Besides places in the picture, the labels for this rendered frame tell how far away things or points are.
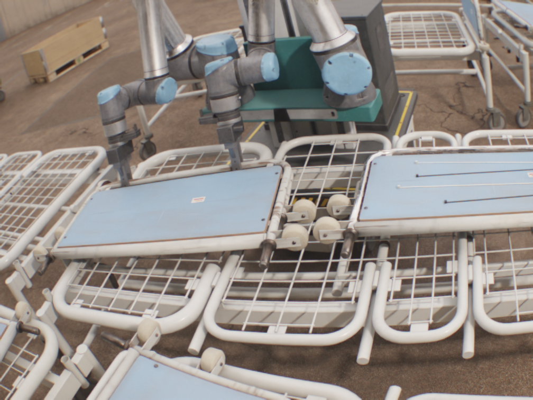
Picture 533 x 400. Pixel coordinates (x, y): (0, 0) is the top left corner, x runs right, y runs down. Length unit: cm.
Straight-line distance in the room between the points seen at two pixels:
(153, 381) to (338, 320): 48
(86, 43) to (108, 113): 579
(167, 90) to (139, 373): 100
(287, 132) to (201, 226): 84
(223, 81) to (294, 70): 44
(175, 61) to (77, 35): 551
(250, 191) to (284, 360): 58
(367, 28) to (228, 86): 67
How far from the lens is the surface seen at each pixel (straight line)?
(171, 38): 196
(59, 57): 727
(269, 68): 156
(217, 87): 159
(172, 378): 103
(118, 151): 176
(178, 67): 201
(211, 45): 189
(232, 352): 182
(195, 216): 146
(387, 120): 218
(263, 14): 165
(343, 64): 151
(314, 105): 181
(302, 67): 194
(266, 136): 232
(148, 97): 176
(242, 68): 157
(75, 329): 222
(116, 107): 176
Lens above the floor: 133
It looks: 32 degrees down
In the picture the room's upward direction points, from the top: 14 degrees counter-clockwise
